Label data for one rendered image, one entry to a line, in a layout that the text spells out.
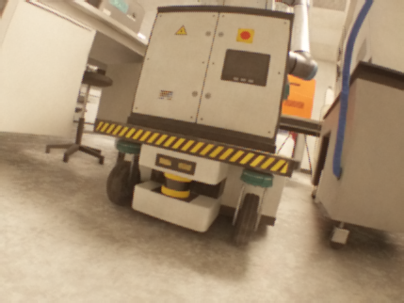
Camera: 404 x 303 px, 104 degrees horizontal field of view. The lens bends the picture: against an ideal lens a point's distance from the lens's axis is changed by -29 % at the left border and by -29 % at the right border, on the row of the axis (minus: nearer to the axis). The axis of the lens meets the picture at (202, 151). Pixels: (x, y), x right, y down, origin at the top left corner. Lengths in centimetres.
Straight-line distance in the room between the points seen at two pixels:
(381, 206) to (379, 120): 33
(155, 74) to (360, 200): 91
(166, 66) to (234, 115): 32
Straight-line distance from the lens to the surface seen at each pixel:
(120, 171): 81
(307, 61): 147
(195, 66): 81
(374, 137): 92
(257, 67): 76
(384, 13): 119
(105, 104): 198
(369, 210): 93
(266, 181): 68
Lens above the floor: 33
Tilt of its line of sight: 4 degrees down
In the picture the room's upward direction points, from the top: 12 degrees clockwise
